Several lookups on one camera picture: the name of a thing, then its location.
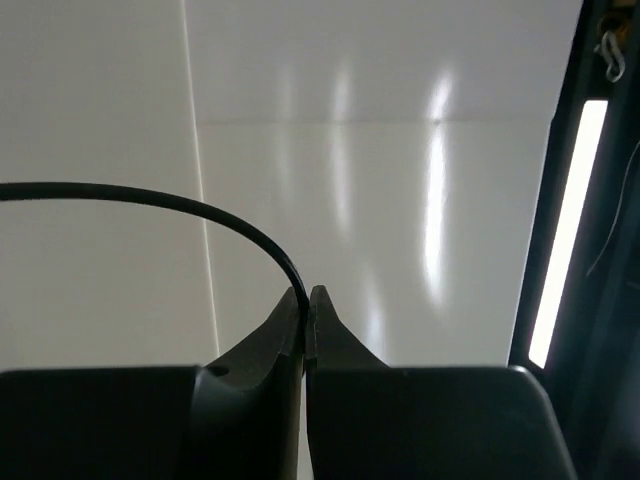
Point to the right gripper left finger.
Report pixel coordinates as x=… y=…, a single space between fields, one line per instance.
x=260 y=438

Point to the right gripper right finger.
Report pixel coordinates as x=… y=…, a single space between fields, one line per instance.
x=368 y=420

